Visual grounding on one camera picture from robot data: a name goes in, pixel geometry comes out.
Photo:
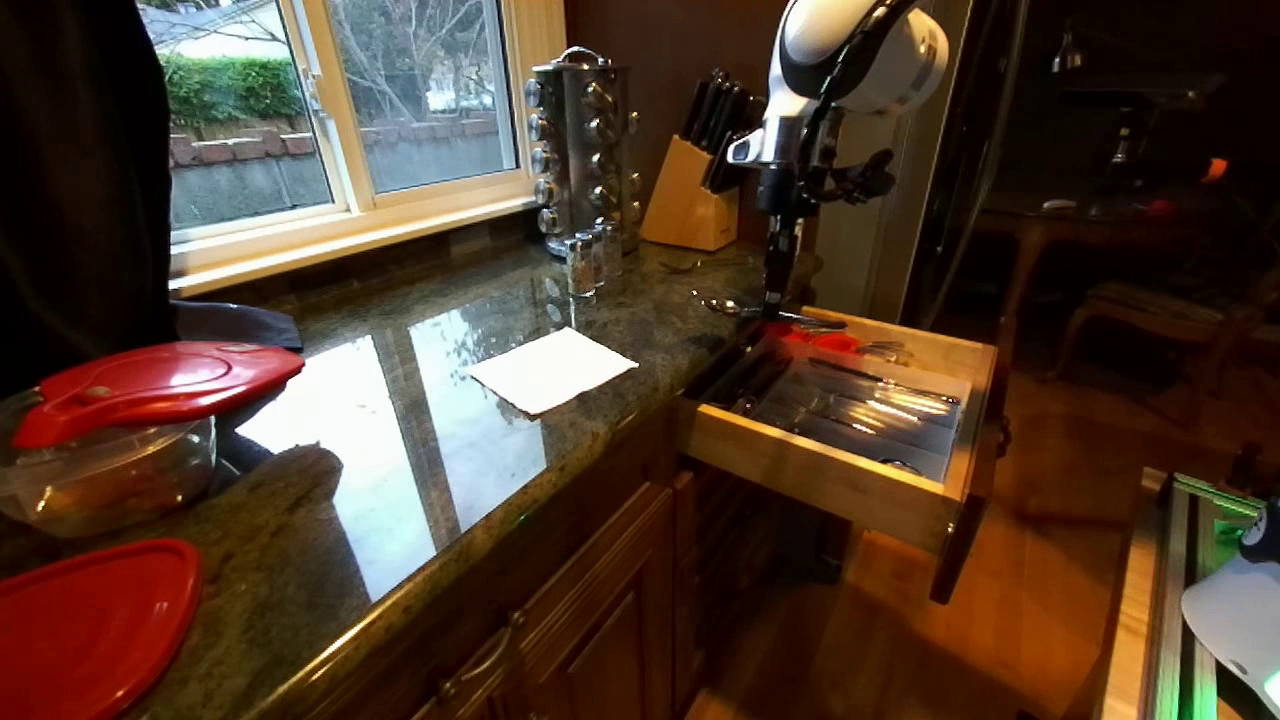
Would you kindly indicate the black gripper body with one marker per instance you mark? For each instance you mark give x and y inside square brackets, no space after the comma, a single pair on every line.
[786,215]

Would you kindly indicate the silver metal spoon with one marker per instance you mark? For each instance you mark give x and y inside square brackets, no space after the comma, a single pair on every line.
[731,305]

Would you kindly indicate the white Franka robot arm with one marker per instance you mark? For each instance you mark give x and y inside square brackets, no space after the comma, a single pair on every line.
[867,53]

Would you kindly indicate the wooden kitchen drawer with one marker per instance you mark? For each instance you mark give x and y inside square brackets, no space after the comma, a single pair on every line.
[827,474]

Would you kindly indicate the red measuring cup stack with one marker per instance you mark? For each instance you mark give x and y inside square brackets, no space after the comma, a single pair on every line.
[799,337]
[834,347]

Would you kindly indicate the wooden knife block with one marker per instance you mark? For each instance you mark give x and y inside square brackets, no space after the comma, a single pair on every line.
[687,202]

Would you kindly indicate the grey plastic cutlery tray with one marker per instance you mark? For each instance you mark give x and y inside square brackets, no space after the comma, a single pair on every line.
[867,412]

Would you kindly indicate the glass spice jar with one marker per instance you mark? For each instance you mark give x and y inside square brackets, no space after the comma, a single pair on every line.
[589,267]

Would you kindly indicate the metal spice rack carousel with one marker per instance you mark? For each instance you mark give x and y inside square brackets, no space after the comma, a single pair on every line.
[580,146]

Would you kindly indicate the white paper napkin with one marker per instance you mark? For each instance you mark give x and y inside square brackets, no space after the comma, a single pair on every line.
[552,371]

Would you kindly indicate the wooden dining chair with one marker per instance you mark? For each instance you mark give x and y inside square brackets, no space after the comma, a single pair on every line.
[1144,334]

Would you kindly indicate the dark wood base cabinets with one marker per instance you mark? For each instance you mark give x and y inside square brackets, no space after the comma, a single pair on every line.
[600,627]

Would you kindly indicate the wooden framed window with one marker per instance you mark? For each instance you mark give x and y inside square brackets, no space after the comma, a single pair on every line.
[345,202]

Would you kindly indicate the glass bowl with red lid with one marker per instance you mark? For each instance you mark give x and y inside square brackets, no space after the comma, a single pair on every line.
[123,412]

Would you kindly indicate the red plastic lid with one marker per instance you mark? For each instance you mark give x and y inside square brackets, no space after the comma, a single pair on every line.
[85,627]

